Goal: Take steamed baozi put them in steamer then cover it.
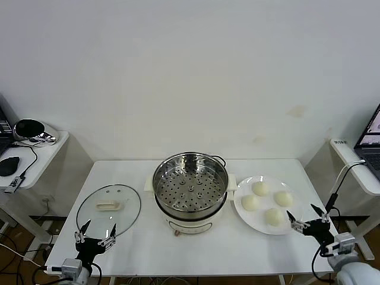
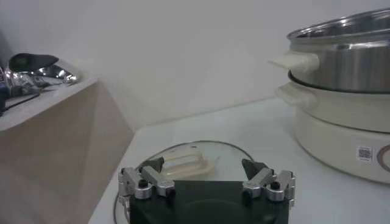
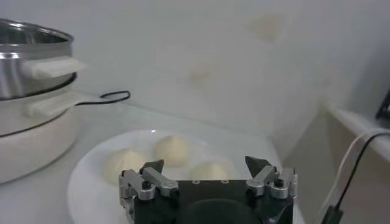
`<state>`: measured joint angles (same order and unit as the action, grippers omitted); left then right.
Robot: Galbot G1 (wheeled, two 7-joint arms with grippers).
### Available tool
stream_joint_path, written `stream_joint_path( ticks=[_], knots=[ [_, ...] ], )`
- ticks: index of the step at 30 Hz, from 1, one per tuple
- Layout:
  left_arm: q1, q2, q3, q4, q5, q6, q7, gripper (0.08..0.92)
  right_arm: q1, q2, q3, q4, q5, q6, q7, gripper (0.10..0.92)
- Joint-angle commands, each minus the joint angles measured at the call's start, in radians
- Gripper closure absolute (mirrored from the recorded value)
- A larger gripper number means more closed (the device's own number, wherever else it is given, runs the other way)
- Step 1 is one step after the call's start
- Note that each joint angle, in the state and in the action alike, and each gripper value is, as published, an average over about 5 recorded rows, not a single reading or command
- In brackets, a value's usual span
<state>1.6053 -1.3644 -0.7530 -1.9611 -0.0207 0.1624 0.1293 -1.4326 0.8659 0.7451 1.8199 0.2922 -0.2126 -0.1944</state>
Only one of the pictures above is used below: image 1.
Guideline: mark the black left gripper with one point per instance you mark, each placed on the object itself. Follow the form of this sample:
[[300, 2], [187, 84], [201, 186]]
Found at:
[[90, 249]]

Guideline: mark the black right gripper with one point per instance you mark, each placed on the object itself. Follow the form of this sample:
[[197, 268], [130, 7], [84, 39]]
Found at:
[[319, 231]]

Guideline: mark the white steamed baozi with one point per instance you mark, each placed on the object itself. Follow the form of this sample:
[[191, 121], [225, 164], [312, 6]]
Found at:
[[274, 216], [260, 189], [250, 203], [283, 198]]

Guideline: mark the glass pot lid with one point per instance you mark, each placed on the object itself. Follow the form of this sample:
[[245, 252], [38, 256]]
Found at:
[[124, 213]]

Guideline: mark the perforated steel steamer basket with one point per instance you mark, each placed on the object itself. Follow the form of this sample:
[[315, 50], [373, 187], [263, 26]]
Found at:
[[161, 178]]

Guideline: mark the white round plate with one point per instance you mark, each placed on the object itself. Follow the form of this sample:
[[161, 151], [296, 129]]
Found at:
[[255, 221]]

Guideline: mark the small printed label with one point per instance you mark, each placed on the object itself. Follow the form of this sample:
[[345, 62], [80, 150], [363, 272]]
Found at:
[[340, 142]]

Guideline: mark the white electric cooker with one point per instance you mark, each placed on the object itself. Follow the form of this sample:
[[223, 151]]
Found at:
[[190, 227]]

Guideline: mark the grey usb hub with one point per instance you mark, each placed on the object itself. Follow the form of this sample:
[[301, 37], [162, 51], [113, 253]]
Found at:
[[14, 184]]

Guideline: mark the grey laptop with lit screen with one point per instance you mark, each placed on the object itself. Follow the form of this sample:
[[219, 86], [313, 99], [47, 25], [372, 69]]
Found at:
[[369, 142]]

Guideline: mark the white work table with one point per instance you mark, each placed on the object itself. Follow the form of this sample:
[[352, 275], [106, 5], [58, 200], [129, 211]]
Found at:
[[207, 258]]

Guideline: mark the black computer mouse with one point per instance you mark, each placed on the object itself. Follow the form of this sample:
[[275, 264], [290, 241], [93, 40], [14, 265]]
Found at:
[[9, 166]]

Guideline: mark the silver black headset device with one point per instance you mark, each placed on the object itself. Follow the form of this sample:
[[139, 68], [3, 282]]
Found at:
[[29, 129]]

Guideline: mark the dark laptop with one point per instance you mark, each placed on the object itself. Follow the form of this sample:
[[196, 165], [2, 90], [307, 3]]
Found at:
[[4, 133]]

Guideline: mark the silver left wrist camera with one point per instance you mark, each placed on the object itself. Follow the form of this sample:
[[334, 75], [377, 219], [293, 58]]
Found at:
[[72, 265]]

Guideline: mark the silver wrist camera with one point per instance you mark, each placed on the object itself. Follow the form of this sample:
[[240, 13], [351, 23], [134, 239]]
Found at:
[[72, 265], [341, 243]]

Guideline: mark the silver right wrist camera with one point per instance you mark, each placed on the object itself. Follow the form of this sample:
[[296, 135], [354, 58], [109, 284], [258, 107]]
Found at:
[[341, 243]]

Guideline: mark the white wall socket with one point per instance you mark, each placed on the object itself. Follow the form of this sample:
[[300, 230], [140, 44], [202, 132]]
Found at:
[[47, 199]]

